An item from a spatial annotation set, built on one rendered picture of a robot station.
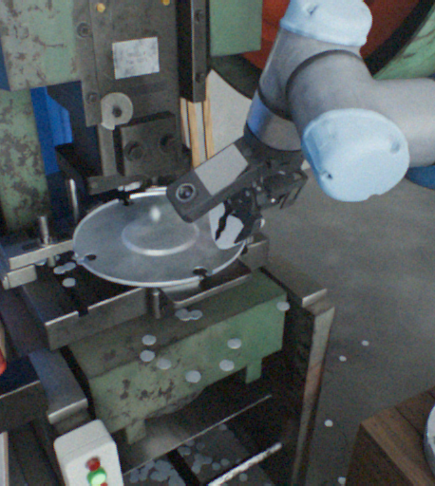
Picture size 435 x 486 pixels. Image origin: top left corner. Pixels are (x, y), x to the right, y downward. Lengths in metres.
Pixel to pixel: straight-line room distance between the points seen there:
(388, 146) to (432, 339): 1.58
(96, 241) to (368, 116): 0.58
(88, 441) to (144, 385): 0.17
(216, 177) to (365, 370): 1.28
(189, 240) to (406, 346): 1.18
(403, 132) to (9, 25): 0.47
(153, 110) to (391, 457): 0.79
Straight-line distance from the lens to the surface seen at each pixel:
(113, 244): 0.88
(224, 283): 0.78
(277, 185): 0.61
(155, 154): 0.84
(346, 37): 0.48
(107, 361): 0.87
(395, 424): 1.20
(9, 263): 0.94
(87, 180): 0.86
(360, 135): 0.40
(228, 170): 0.58
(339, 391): 1.70
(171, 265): 0.81
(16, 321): 1.02
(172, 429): 1.19
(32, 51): 0.71
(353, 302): 2.03
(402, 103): 0.44
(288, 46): 0.49
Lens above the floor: 1.26
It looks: 33 degrees down
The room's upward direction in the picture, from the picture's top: straight up
